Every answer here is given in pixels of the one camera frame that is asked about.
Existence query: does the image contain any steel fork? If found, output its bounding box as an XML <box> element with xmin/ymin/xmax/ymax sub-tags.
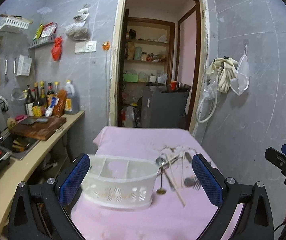
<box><xmin>184</xmin><ymin>177</ymin><xmax>201</xmax><ymax>191</ymax></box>

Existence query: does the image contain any white plastic utensil caddy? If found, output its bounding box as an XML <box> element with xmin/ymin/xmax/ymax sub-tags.
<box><xmin>81</xmin><ymin>155</ymin><xmax>159</xmax><ymax>211</ymax></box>

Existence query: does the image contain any pale chopstick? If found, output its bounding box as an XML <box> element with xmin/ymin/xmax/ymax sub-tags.
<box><xmin>180</xmin><ymin>152</ymin><xmax>185</xmax><ymax>189</ymax></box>
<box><xmin>165</xmin><ymin>153</ymin><xmax>186</xmax><ymax>208</ymax></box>

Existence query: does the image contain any steel spoon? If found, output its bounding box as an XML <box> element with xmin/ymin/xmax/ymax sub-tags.
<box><xmin>155</xmin><ymin>155</ymin><xmax>181</xmax><ymax>177</ymax></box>

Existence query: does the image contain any bronze long-handled spoon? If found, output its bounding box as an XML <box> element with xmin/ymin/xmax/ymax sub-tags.
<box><xmin>157</xmin><ymin>168</ymin><xmax>166</xmax><ymax>195</ymax></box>

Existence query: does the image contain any beige kitchen counter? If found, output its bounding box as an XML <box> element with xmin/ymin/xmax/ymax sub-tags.
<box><xmin>0</xmin><ymin>111</ymin><xmax>85</xmax><ymax>237</ymax></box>

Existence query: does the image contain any pink floral table cloth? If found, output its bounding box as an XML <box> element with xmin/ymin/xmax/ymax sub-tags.
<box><xmin>71</xmin><ymin>126</ymin><xmax>218</xmax><ymax>239</ymax></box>

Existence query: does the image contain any wooden cutting board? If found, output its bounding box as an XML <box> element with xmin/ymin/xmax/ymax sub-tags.
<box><xmin>9</xmin><ymin>116</ymin><xmax>66</xmax><ymax>141</ymax></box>

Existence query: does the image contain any orange spice bag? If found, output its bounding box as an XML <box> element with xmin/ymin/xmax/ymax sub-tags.
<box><xmin>53</xmin><ymin>89</ymin><xmax>67</xmax><ymax>117</ymax></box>

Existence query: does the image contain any large dark vinegar jug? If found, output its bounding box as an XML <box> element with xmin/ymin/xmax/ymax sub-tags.
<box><xmin>64</xmin><ymin>80</ymin><xmax>80</xmax><ymax>114</ymax></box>

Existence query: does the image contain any cleaver knife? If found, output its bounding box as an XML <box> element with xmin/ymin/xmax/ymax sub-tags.
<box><xmin>20</xmin><ymin>117</ymin><xmax>48</xmax><ymax>125</ymax></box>

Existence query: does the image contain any dark soy sauce bottle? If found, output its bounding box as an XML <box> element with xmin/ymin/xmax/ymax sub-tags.
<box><xmin>25</xmin><ymin>85</ymin><xmax>34</xmax><ymax>116</ymax></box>

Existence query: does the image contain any dark grey cabinet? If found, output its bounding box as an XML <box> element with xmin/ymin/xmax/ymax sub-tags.
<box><xmin>141</xmin><ymin>85</ymin><xmax>189</xmax><ymax>129</ymax></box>

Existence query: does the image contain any red cup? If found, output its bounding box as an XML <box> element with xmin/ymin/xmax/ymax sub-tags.
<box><xmin>170</xmin><ymin>81</ymin><xmax>177</xmax><ymax>91</ymax></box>

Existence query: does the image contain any white ribbed box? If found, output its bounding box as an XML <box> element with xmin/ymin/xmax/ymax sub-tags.
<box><xmin>16</xmin><ymin>55</ymin><xmax>33</xmax><ymax>76</ymax></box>

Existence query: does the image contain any red plastic bag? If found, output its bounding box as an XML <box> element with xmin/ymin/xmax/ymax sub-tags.
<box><xmin>51</xmin><ymin>36</ymin><xmax>63</xmax><ymax>61</ymax></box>

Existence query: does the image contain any wooden pantry shelf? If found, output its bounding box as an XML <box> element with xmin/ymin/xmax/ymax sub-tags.
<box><xmin>119</xmin><ymin>17</ymin><xmax>176</xmax><ymax>84</ymax></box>

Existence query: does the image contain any clear bag of dried goods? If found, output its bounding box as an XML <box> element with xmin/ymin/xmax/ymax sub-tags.
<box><xmin>65</xmin><ymin>4</ymin><xmax>90</xmax><ymax>41</ymax></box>

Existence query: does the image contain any wire skimmer strainer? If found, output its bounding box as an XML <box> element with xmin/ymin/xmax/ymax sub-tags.
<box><xmin>10</xmin><ymin>58</ymin><xmax>25</xmax><ymax>105</ymax></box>

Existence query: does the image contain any white wall switch socket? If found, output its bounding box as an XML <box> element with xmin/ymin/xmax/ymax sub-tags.
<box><xmin>75</xmin><ymin>41</ymin><xmax>97</xmax><ymax>54</ymax></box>

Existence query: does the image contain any orange wall hook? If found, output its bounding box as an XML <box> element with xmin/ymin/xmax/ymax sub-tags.
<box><xmin>102</xmin><ymin>41</ymin><xmax>110</xmax><ymax>51</ymax></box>

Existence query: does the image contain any grey wall shelf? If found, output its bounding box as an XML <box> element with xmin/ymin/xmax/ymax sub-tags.
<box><xmin>28</xmin><ymin>33</ymin><xmax>56</xmax><ymax>49</ymax></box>

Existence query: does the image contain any white wall basket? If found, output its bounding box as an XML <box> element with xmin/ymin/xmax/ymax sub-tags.
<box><xmin>0</xmin><ymin>14</ymin><xmax>33</xmax><ymax>33</ymax></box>

